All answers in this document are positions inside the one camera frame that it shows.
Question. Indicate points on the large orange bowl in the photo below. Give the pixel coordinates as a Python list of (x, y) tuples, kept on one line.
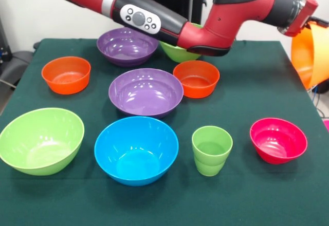
[(303, 56)]

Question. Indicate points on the blue bowl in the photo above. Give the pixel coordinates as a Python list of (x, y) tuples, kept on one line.
[(136, 154)]

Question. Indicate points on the pink cup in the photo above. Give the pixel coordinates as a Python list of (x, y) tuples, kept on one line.
[(327, 125)]

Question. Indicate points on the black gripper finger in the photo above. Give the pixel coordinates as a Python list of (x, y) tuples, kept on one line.
[(320, 22)]

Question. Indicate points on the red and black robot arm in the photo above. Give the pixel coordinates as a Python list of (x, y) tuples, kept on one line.
[(218, 30)]

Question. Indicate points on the small green bowl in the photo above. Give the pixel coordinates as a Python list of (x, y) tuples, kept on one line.
[(177, 55)]

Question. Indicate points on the green cup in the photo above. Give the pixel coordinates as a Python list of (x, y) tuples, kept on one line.
[(210, 159)]

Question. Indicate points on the purple bowl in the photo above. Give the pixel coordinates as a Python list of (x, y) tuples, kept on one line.
[(123, 48), (145, 95)]

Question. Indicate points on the pink bowl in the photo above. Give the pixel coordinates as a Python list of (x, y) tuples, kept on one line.
[(277, 143)]

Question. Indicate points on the large green bowl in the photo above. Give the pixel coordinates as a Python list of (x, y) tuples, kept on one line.
[(38, 143)]

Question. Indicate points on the dark green tablecloth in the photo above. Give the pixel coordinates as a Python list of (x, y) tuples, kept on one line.
[(231, 197)]

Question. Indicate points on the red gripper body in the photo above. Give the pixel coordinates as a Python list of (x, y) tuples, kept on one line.
[(304, 12)]

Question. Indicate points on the grey office chair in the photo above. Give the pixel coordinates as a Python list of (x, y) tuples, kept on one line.
[(20, 64)]

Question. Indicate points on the orange-red bowl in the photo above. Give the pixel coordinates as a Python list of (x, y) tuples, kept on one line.
[(65, 82), (196, 87)]

